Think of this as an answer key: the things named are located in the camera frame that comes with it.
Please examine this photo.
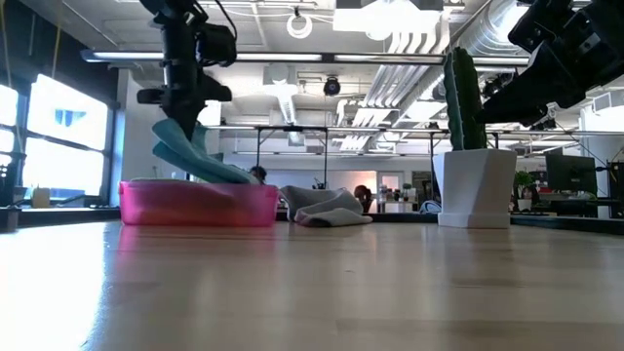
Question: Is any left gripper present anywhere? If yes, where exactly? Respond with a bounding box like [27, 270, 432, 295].
[136, 19, 234, 141]

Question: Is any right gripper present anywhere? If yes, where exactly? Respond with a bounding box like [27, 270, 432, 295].
[475, 9, 624, 129]

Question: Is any blue microfiber towel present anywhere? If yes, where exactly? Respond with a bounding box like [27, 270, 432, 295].
[150, 118, 259, 185]

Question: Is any grey microfiber towel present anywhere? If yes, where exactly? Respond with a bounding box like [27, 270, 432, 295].
[280, 184, 374, 228]

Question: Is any black ceiling spotlight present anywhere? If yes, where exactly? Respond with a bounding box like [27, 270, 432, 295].
[482, 72, 513, 98]

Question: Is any green cactus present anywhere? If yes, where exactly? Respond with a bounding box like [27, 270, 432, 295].
[442, 47, 488, 151]

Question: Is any small potted plant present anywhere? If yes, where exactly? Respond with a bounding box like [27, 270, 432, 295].
[514, 170, 535, 212]

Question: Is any black computer monitor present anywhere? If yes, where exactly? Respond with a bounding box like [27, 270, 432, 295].
[544, 153, 599, 196]

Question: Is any pink plastic bin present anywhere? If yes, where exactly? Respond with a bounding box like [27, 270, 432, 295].
[119, 178, 280, 228]

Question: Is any white faceted plant pot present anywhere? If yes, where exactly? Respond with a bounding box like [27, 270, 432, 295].
[432, 148, 518, 229]

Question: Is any long ceiling light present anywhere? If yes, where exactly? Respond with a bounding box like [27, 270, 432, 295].
[80, 48, 532, 67]

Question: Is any bright window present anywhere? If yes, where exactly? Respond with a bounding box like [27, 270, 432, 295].
[26, 72, 109, 201]
[0, 83, 20, 170]

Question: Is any yellow cup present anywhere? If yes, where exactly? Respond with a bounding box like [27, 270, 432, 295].
[31, 187, 52, 210]

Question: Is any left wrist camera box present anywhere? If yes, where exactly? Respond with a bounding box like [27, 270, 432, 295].
[194, 22, 239, 68]

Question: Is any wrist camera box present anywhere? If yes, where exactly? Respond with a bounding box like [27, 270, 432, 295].
[194, 22, 239, 68]
[507, 0, 586, 55]

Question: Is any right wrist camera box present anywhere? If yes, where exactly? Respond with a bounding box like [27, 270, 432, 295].
[507, 0, 586, 55]

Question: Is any silver ventilation duct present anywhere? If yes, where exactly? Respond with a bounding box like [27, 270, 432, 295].
[363, 0, 537, 108]

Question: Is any white cable coil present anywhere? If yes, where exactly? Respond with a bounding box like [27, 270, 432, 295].
[286, 12, 314, 40]

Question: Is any black aluminium table frame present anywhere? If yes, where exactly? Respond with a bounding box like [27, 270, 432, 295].
[0, 205, 624, 234]

